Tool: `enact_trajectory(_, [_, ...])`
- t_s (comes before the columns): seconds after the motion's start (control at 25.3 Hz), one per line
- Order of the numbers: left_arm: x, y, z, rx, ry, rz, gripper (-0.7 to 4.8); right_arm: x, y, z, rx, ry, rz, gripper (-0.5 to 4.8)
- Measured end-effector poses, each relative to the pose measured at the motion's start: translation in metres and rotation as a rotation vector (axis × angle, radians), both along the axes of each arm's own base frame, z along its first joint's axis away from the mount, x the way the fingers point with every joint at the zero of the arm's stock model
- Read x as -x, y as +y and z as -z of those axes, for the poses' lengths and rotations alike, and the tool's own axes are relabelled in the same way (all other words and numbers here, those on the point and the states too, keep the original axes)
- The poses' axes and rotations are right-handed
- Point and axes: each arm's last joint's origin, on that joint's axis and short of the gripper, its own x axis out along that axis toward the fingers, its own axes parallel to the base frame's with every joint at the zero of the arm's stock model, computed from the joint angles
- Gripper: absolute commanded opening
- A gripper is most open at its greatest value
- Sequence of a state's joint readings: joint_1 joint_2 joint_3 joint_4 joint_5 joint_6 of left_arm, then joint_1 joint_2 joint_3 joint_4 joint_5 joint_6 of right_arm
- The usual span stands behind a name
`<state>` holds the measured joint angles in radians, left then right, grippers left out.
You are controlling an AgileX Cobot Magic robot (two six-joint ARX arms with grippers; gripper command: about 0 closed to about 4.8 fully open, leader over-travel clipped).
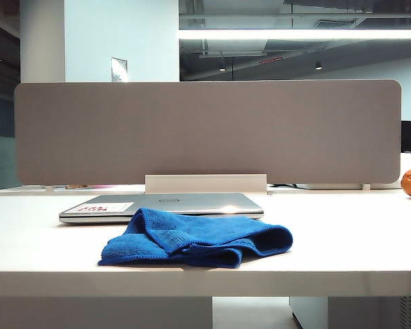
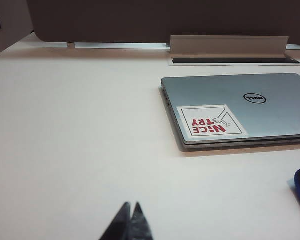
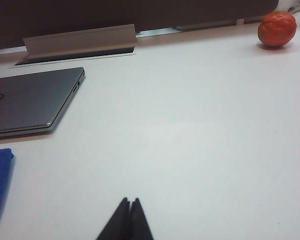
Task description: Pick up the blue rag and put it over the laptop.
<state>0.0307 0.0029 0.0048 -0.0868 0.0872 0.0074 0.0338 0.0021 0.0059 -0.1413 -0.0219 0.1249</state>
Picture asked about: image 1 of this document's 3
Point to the long linear ceiling light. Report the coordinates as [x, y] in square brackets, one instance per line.
[294, 34]

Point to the blue microfibre rag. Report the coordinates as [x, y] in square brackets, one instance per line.
[198, 233]

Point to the black computer monitor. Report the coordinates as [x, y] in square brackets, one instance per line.
[407, 137]

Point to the white divider foot clamp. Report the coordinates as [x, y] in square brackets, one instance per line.
[366, 186]
[48, 188]

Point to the grey fabric desk divider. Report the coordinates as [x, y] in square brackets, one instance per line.
[205, 130]

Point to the white red laptop sticker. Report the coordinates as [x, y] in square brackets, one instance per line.
[116, 206]

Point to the red illuminated ceiling sign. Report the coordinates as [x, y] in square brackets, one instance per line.
[270, 60]

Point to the white under-desk cabinet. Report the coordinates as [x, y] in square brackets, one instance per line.
[308, 313]

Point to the silver closed laptop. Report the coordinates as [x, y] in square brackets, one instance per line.
[192, 202]

